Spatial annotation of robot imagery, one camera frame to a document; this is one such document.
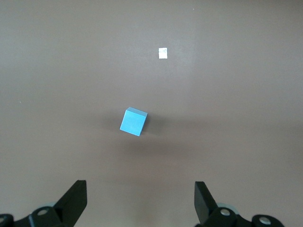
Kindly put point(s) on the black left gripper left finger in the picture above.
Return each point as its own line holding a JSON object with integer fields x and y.
{"x": 71, "y": 203}

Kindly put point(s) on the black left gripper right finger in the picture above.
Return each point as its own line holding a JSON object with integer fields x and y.
{"x": 204, "y": 205}

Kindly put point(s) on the blue foam block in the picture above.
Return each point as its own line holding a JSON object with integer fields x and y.
{"x": 132, "y": 123}

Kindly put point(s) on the small tape patch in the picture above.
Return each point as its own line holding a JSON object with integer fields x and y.
{"x": 163, "y": 53}

